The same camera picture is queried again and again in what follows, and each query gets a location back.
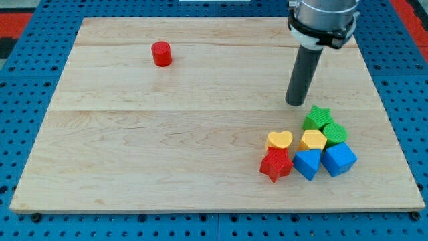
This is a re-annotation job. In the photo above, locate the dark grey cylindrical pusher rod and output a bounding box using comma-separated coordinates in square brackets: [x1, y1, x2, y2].
[285, 46, 322, 106]

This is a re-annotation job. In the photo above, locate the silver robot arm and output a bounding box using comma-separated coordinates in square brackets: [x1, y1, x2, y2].
[285, 0, 359, 106]

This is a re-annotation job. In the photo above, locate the green star block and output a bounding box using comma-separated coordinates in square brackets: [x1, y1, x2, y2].
[302, 105, 334, 130]

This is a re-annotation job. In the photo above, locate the green circle block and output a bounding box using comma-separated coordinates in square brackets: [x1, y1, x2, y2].
[322, 123, 348, 147]

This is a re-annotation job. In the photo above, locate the red star block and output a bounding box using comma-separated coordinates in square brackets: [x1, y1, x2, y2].
[259, 147, 294, 183]

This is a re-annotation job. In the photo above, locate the red circle block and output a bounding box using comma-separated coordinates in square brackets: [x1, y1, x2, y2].
[151, 41, 173, 67]

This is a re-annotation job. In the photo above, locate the yellow hexagon block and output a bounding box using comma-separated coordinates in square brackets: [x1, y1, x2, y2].
[298, 129, 327, 151]

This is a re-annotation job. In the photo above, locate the yellow heart block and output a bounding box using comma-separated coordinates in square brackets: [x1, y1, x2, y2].
[265, 131, 293, 149]

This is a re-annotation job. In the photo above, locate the blue triangle block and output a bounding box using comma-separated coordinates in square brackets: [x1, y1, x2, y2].
[293, 149, 322, 181]

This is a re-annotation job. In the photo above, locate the blue cube block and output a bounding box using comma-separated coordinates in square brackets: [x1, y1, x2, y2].
[321, 143, 358, 177]

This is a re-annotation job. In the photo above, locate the light wooden board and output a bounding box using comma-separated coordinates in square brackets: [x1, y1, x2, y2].
[10, 18, 425, 214]

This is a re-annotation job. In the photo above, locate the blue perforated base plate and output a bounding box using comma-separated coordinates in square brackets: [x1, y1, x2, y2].
[1, 0, 427, 240]

